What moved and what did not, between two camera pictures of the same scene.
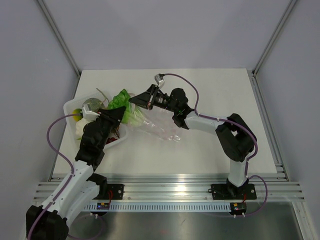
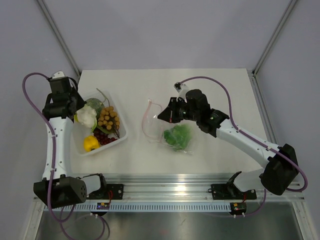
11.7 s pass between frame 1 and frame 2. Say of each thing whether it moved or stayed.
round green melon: stayed
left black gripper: moved
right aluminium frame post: stayed
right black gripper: moved
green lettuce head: moved
